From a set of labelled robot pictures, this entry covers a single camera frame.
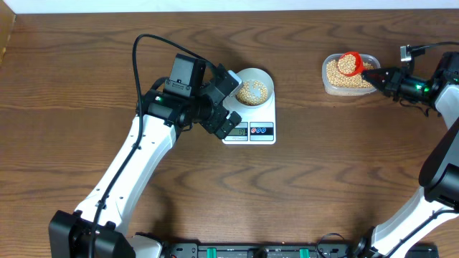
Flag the black right camera cable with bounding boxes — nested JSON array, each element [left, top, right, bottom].
[[410, 41, 459, 51]]

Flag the grey round bowl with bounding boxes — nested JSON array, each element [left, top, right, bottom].
[[235, 68, 274, 107]]

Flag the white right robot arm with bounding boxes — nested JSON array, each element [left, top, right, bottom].
[[351, 45, 458, 257]]

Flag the pile of soybeans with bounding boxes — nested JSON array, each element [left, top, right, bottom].
[[326, 59, 372, 88]]

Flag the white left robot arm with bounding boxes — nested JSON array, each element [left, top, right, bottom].
[[48, 59, 242, 257]]

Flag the red measuring scoop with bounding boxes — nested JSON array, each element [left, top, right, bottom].
[[337, 52, 364, 77]]

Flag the black left camera cable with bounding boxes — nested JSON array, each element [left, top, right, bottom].
[[88, 33, 218, 258]]

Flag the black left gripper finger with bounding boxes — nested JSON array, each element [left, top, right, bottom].
[[211, 64, 232, 100], [214, 111, 242, 140]]

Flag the clear plastic container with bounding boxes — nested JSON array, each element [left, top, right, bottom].
[[322, 54, 377, 96]]

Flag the white digital kitchen scale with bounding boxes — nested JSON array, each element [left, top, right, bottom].
[[222, 89, 277, 145]]

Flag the brown cardboard panel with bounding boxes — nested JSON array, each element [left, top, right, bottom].
[[0, 0, 16, 63]]

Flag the black camera cable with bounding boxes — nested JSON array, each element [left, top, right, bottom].
[[88, 33, 218, 258], [410, 41, 459, 51]]

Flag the soybeans in bowl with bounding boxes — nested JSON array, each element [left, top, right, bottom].
[[236, 80, 268, 106]]

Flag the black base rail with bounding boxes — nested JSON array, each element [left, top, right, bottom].
[[157, 242, 439, 258]]

